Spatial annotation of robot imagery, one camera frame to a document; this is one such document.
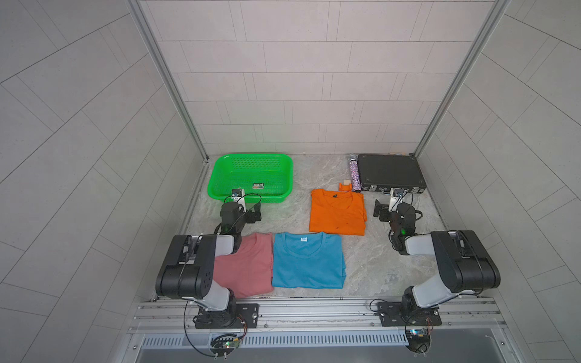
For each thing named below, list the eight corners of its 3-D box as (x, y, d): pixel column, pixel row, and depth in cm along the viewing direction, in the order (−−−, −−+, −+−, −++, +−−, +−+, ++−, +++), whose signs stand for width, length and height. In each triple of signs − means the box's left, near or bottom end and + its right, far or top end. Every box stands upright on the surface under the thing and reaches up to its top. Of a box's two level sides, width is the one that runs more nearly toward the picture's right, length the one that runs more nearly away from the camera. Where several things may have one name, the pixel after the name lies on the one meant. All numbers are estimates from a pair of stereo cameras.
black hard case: (363, 193, 103) (365, 186, 98) (356, 160, 116) (358, 152, 111) (423, 193, 103) (429, 186, 98) (409, 160, 116) (414, 153, 112)
